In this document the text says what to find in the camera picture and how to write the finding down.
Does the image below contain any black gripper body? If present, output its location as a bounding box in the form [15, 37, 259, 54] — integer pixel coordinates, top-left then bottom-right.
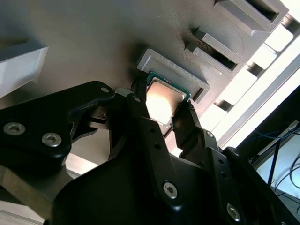
[50, 150, 235, 225]

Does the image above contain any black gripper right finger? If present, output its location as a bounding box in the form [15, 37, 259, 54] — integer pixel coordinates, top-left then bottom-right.
[171, 100, 291, 225]

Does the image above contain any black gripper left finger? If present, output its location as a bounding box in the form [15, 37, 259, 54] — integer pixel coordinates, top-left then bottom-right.
[0, 77, 186, 207]

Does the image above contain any silver green CPU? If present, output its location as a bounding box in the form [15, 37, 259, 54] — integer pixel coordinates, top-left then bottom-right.
[144, 71, 192, 136]

